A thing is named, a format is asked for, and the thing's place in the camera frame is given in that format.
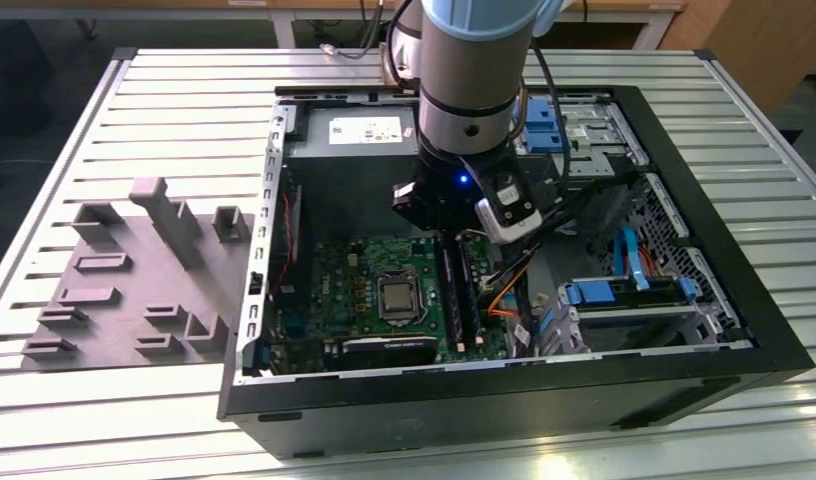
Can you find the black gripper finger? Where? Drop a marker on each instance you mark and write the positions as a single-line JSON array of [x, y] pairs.
[[402, 196]]

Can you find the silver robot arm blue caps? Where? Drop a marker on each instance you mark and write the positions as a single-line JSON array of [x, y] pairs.
[[468, 75]]

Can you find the installed dark RAM stick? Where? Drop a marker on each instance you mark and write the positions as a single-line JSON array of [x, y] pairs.
[[472, 300]]

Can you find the grey power supply unit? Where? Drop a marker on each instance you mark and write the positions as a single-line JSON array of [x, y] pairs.
[[341, 190]]

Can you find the CPU socket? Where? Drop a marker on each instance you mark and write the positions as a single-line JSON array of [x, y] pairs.
[[396, 274]]

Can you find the green motherboard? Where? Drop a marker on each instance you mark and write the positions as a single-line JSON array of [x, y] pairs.
[[341, 260]]

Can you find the silver CPU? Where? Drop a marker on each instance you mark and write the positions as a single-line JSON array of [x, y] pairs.
[[396, 297]]

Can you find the blue plastic drive latch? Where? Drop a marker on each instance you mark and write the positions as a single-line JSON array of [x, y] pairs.
[[541, 130]]

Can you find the metal drive cage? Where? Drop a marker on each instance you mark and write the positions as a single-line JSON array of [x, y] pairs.
[[601, 165]]

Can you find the black graphics card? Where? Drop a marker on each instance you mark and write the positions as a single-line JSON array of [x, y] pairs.
[[381, 350]]

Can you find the hard disk in blue carrier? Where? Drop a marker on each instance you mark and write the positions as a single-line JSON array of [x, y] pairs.
[[648, 295]]

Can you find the metal disk bay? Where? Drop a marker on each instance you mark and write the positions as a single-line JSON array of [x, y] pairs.
[[634, 312]]

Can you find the grey plastic parts rack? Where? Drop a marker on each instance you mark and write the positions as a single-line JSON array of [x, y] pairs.
[[154, 280]]

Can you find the black open PC case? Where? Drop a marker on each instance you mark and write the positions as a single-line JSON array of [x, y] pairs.
[[448, 410]]

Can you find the wooden cabinet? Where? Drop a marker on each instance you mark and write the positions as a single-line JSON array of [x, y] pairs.
[[748, 45]]

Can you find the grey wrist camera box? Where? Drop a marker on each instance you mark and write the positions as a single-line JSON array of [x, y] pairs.
[[510, 225]]

